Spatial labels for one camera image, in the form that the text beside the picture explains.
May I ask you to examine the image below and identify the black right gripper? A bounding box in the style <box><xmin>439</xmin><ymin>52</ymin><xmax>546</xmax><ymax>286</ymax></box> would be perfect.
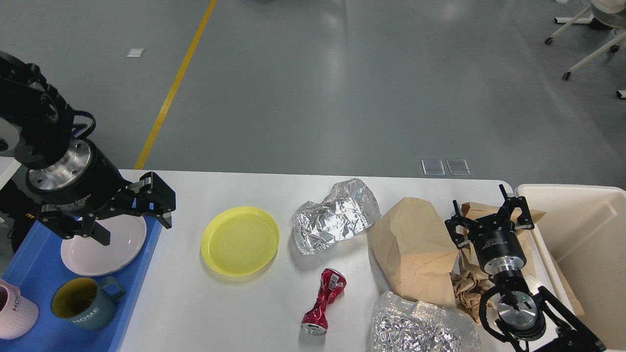
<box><xmin>445</xmin><ymin>184</ymin><xmax>535</xmax><ymax>275</ymax></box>

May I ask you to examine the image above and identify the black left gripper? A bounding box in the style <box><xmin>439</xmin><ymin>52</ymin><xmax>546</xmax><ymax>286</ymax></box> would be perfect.
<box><xmin>25</xmin><ymin>139</ymin><xmax>176</xmax><ymax>246</ymax></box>

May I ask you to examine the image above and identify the teal HOME mug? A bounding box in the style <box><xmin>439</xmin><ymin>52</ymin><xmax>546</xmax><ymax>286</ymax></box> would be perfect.
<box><xmin>50</xmin><ymin>276</ymin><xmax>127</xmax><ymax>330</ymax></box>

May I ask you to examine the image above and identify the yellow plastic plate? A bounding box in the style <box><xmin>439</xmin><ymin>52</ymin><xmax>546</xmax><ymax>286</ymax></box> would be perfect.
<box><xmin>201</xmin><ymin>206</ymin><xmax>280</xmax><ymax>277</ymax></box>

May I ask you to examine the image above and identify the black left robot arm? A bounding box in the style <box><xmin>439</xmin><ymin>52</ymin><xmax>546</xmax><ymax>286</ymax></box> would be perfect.
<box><xmin>1</xmin><ymin>52</ymin><xmax>176</xmax><ymax>246</ymax></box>

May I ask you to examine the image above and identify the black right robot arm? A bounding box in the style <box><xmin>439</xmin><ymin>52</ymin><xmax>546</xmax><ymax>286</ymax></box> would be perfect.
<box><xmin>445</xmin><ymin>185</ymin><xmax>606</xmax><ymax>352</ymax></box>

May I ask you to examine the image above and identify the pink plate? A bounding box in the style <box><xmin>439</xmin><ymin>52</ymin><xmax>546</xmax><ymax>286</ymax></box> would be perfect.
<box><xmin>60</xmin><ymin>215</ymin><xmax>147</xmax><ymax>277</ymax></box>

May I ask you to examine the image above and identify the brown paper bag right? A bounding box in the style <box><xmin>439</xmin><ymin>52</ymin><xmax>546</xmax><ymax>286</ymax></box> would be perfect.
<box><xmin>452</xmin><ymin>230</ymin><xmax>585</xmax><ymax>318</ymax></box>

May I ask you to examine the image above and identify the crumpled brown paper ball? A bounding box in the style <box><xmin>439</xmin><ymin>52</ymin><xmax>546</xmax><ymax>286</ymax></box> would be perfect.
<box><xmin>449</xmin><ymin>269</ymin><xmax>494</xmax><ymax>324</ymax></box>

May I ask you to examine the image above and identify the person in black clothes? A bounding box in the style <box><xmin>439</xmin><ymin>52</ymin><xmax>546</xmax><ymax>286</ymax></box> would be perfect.
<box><xmin>0</xmin><ymin>179</ymin><xmax>39</xmax><ymax>253</ymax></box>

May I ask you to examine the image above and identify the large brown paper bag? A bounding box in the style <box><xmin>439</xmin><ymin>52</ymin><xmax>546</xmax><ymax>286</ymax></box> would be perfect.
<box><xmin>369</xmin><ymin>198</ymin><xmax>458</xmax><ymax>308</ymax></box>

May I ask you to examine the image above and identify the beige plastic bin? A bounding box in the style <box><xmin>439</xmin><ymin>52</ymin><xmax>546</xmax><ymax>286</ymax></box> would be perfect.
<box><xmin>516</xmin><ymin>183</ymin><xmax>626</xmax><ymax>352</ymax></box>

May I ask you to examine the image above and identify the blue plastic tray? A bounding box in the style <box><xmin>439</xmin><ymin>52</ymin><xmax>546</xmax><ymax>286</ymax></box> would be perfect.
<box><xmin>0</xmin><ymin>218</ymin><xmax>162</xmax><ymax>352</ymax></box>

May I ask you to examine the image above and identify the pink HOME mug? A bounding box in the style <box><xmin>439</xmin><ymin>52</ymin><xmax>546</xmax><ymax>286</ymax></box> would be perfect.
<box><xmin>0</xmin><ymin>279</ymin><xmax>40</xmax><ymax>339</ymax></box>

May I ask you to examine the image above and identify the crumpled foil sheet lower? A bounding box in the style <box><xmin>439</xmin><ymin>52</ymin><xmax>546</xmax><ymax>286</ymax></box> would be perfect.
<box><xmin>367</xmin><ymin>291</ymin><xmax>481</xmax><ymax>352</ymax></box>

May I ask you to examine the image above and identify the crumpled foil sheet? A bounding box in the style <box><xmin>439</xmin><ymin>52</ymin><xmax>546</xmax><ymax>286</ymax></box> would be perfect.
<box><xmin>367</xmin><ymin>291</ymin><xmax>481</xmax><ymax>352</ymax></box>
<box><xmin>291</xmin><ymin>178</ymin><xmax>381</xmax><ymax>255</ymax></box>

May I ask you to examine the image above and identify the crumpled foil sheet upper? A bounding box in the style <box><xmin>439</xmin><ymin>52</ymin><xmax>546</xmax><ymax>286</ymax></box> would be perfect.
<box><xmin>291</xmin><ymin>178</ymin><xmax>381</xmax><ymax>255</ymax></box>

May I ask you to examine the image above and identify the crushed red can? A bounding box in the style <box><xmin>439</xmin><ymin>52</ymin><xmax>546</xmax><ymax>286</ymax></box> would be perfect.
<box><xmin>300</xmin><ymin>268</ymin><xmax>347</xmax><ymax>336</ymax></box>

